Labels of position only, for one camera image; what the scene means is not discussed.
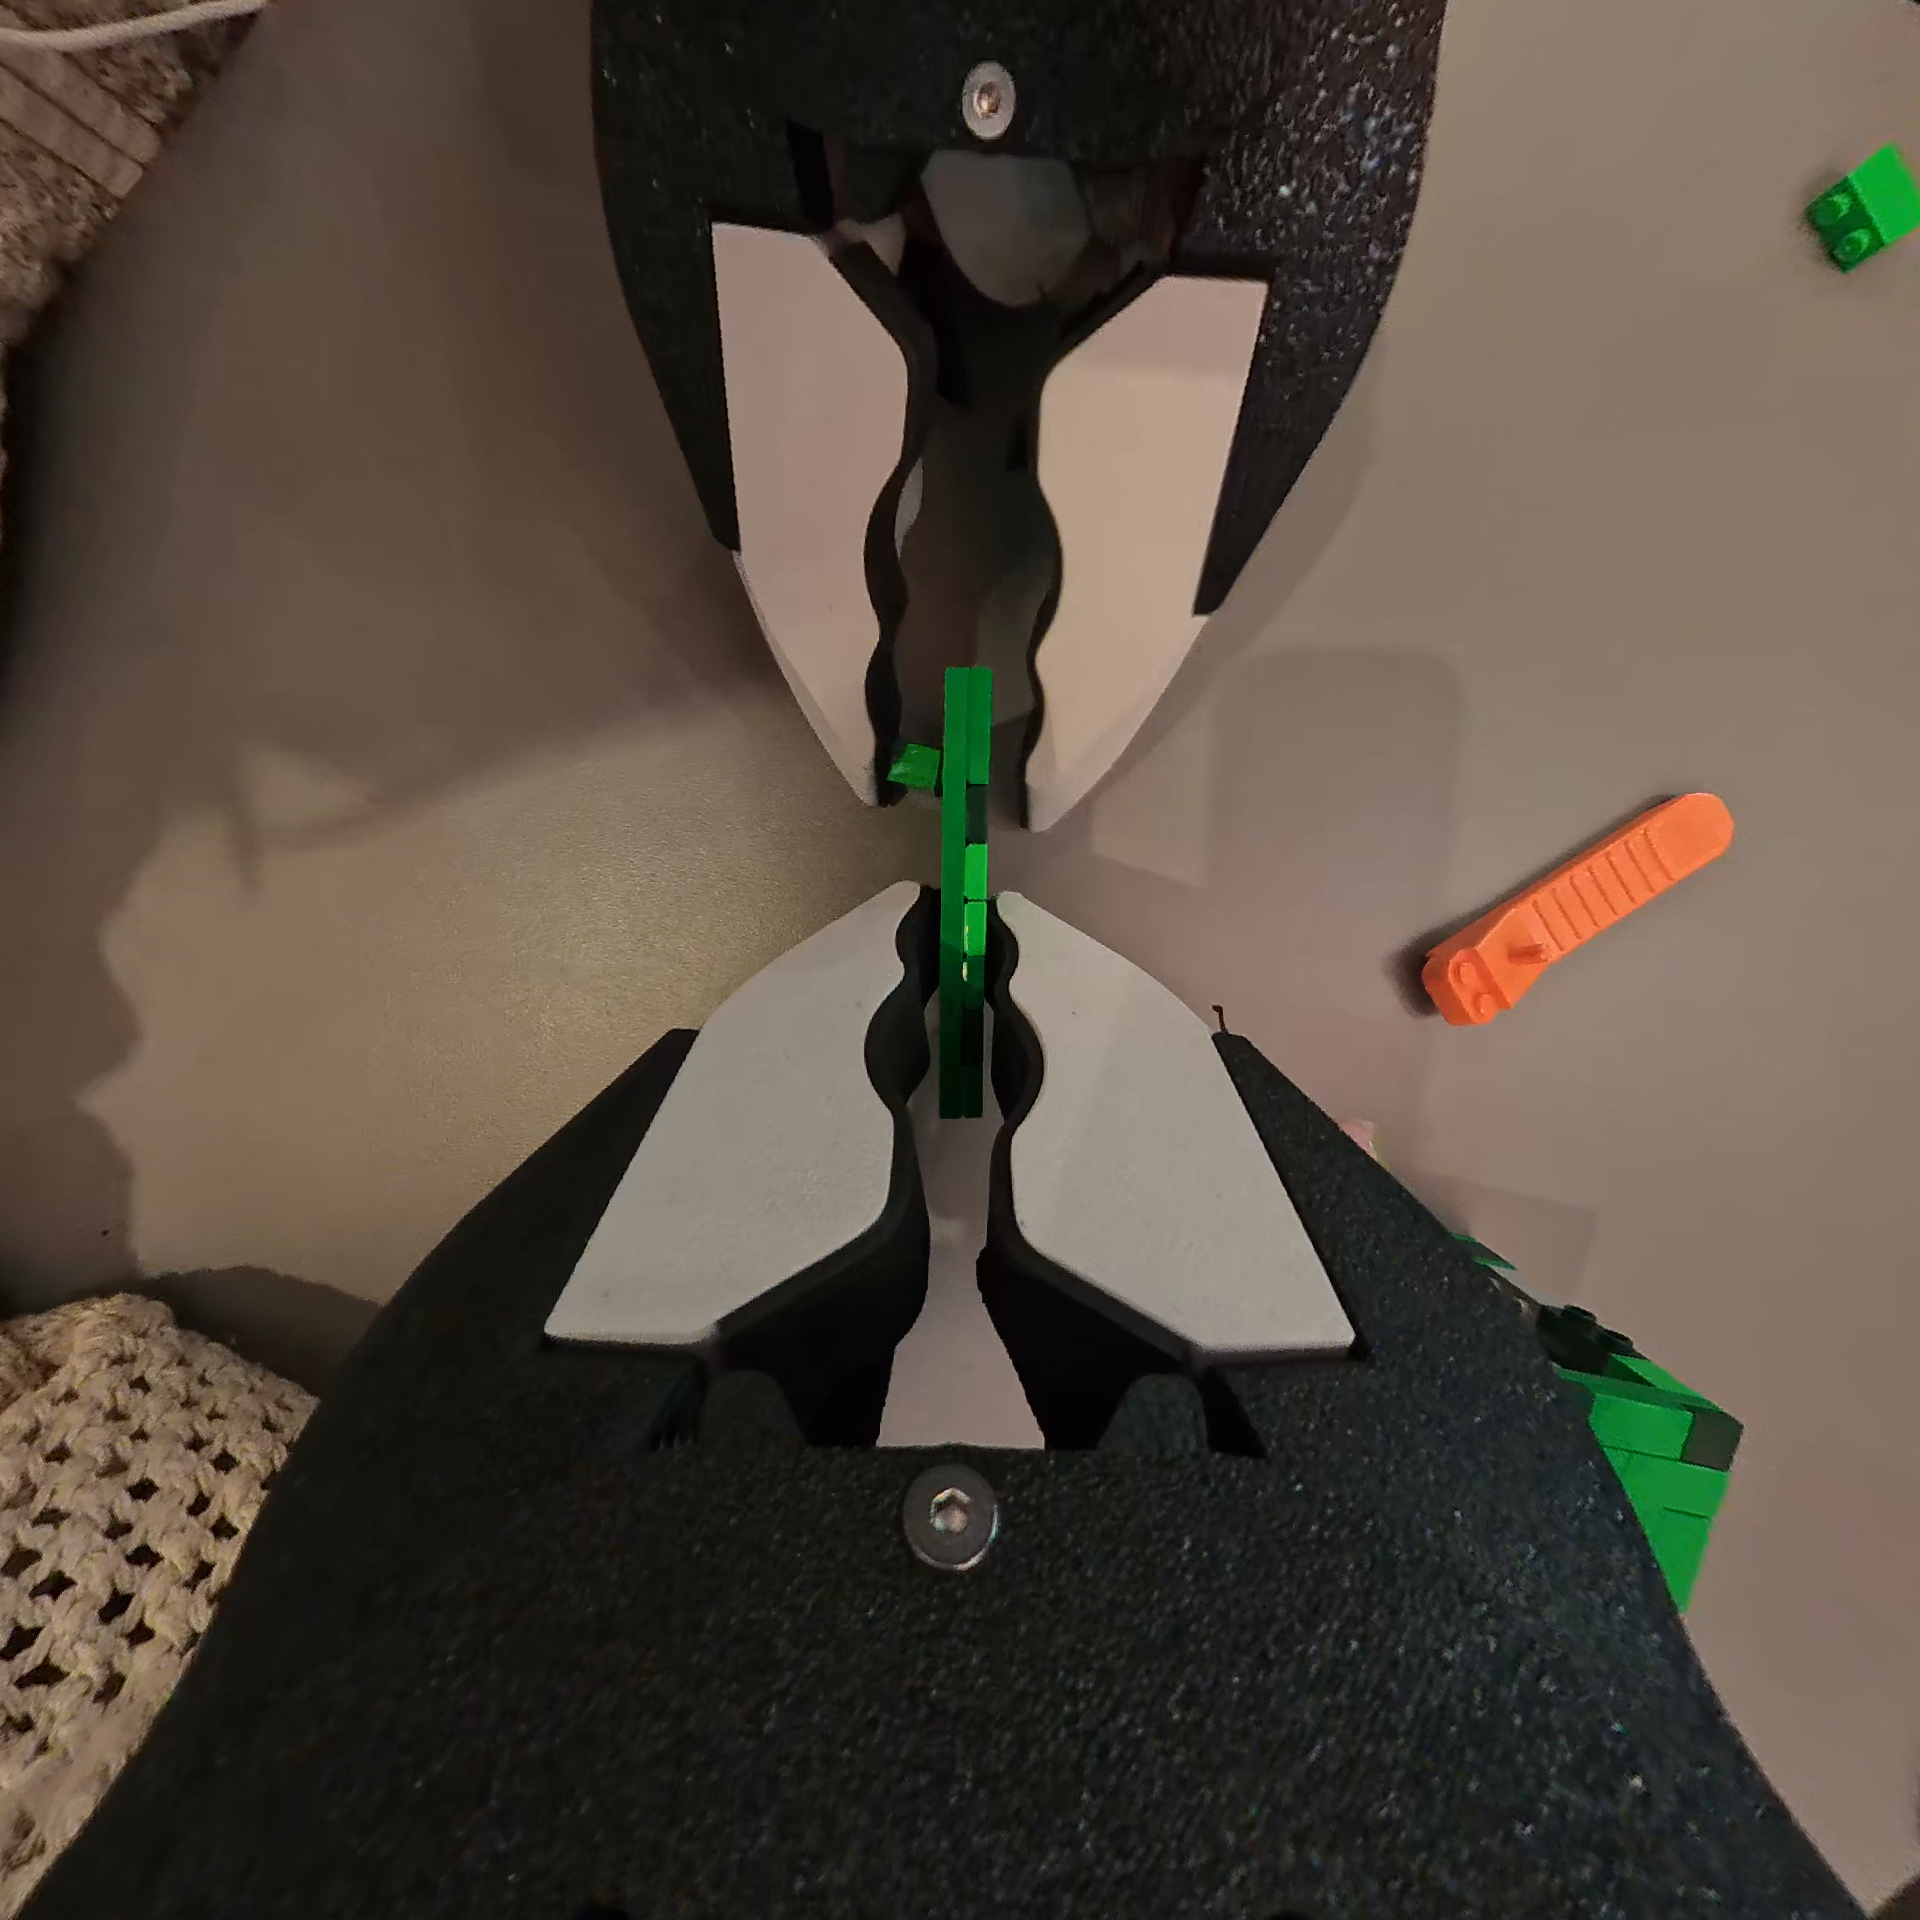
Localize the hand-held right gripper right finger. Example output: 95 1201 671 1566
983 892 1359 1370

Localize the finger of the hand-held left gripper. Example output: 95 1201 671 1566
708 220 942 809
1023 268 1273 833

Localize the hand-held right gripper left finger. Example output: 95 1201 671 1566
542 881 923 1356

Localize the green lego wall panel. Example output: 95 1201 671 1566
935 662 999 1124

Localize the green lego block structure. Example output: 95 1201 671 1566
1462 1230 1747 1617

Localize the green two-stud lego brick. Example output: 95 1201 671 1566
1803 145 1915 276

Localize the orange brick separator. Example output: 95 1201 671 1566
1419 791 1739 1031

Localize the cream knit sweater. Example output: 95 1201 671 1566
0 0 327 1883

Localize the white cord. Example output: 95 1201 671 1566
0 0 273 57

